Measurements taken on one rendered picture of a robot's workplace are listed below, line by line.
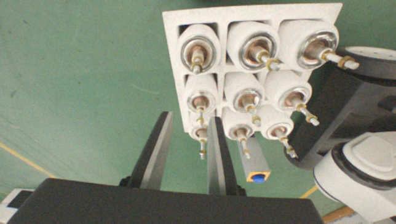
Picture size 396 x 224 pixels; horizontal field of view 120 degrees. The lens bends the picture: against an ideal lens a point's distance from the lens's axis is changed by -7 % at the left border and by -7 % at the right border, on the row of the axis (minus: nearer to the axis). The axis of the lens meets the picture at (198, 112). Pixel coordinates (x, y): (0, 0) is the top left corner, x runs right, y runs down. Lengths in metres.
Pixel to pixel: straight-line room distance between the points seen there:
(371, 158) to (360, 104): 0.18
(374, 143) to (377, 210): 0.17
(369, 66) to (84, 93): 1.11
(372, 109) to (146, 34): 0.80
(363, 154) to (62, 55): 1.08
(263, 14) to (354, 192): 0.52
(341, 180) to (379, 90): 0.29
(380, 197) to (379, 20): 0.57
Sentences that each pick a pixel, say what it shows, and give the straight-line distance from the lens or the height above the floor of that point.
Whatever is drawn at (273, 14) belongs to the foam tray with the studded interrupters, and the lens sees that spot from 0.38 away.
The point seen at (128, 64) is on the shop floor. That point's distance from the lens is 0.63.
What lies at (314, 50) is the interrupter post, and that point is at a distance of 0.35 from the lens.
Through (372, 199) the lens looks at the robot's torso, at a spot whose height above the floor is 0.42.
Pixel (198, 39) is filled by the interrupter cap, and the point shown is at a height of 0.25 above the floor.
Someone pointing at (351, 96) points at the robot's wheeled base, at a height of 0.17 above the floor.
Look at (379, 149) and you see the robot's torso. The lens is 0.60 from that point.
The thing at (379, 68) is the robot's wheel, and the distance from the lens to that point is 0.62.
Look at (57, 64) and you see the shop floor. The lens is 0.84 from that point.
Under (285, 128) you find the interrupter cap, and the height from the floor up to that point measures 0.25.
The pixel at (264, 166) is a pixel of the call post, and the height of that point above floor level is 0.29.
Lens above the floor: 0.53
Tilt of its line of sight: 51 degrees down
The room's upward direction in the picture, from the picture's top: 177 degrees counter-clockwise
